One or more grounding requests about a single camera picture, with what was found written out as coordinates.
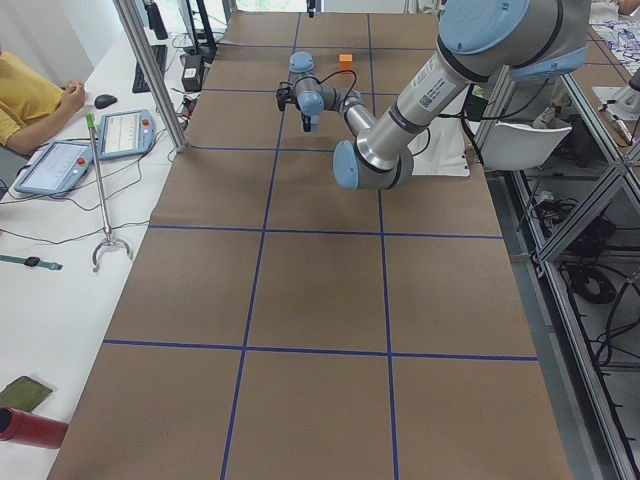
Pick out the black computer mouse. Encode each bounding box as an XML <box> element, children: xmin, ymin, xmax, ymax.
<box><xmin>94</xmin><ymin>94</ymin><xmax>118</xmax><ymax>110</ymax></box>

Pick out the orange foam block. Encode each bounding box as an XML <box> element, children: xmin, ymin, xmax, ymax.
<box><xmin>338</xmin><ymin>53</ymin><xmax>353</xmax><ymax>70</ymax></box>

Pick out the black monitor stand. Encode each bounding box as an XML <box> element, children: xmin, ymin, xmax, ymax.
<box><xmin>183</xmin><ymin>0</ymin><xmax>217</xmax><ymax>64</ymax></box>

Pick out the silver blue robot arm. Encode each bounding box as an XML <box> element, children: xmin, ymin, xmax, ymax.
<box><xmin>276</xmin><ymin>0</ymin><xmax>591</xmax><ymax>190</ymax></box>

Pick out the aluminium frame column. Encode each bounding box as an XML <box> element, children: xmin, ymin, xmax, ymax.
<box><xmin>113</xmin><ymin>0</ymin><xmax>187</xmax><ymax>153</ymax></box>

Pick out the red cylinder bottle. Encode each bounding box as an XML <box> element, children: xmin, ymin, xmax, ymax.
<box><xmin>1</xmin><ymin>407</ymin><xmax>68</xmax><ymax>449</ymax></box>

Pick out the metal reacher grabber tool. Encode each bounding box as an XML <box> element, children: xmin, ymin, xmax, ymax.
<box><xmin>85</xmin><ymin>113</ymin><xmax>133</xmax><ymax>273</ymax></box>

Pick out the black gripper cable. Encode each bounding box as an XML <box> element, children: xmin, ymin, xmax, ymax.
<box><xmin>315</xmin><ymin>69</ymin><xmax>359</xmax><ymax>104</ymax></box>

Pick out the green strap smartwatch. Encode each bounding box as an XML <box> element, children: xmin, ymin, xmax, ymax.
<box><xmin>0</xmin><ymin>254</ymin><xmax>63</xmax><ymax>271</ymax></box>

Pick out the teach pendant near column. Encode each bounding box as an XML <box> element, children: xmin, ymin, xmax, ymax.
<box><xmin>98</xmin><ymin>109</ymin><xmax>155</xmax><ymax>160</ymax></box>

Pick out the black power adapter box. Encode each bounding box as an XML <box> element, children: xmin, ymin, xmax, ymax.
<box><xmin>181</xmin><ymin>55</ymin><xmax>204</xmax><ymax>92</ymax></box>

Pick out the person in yellow shirt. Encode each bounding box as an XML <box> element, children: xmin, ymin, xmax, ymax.
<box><xmin>1</xmin><ymin>50</ymin><xmax>86</xmax><ymax>156</ymax></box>

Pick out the white plastic chair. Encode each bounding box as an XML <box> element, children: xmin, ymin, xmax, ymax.
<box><xmin>481</xmin><ymin>120</ymin><xmax>572</xmax><ymax>171</ymax></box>

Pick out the teach pendant near person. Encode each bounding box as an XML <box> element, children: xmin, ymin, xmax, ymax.
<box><xmin>14</xmin><ymin>141</ymin><xmax>93</xmax><ymax>195</ymax></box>

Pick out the aluminium side frame rail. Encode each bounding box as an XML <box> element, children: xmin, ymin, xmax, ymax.
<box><xmin>509</xmin><ymin>24</ymin><xmax>640</xmax><ymax>480</ymax></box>

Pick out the black keyboard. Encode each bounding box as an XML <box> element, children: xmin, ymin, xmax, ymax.
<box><xmin>131</xmin><ymin>44</ymin><xmax>169</xmax><ymax>95</ymax></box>

